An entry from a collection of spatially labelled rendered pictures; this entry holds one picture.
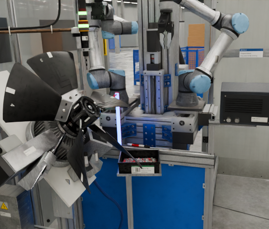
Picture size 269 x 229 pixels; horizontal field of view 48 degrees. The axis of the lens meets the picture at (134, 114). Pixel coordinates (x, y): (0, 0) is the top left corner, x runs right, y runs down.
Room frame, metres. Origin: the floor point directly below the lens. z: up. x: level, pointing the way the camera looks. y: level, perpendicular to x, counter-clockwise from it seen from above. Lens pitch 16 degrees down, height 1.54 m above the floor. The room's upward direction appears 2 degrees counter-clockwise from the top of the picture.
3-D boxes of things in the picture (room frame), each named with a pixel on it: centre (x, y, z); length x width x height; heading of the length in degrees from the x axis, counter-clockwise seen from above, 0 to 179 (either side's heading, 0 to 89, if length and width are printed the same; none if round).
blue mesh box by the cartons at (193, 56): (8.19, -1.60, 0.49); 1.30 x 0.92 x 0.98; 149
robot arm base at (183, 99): (1.95, -0.36, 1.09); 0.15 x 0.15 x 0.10
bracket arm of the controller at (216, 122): (1.49, -0.51, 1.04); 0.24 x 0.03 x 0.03; 71
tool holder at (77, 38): (1.35, 0.21, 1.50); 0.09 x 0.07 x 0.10; 106
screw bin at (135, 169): (1.49, -0.02, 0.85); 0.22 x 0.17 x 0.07; 86
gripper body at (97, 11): (1.66, 0.16, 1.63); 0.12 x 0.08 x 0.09; 171
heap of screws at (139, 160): (1.49, -0.02, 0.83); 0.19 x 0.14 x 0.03; 86
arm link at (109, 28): (1.82, 0.12, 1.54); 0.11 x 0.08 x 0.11; 112
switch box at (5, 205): (1.25, 0.59, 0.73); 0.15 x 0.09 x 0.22; 71
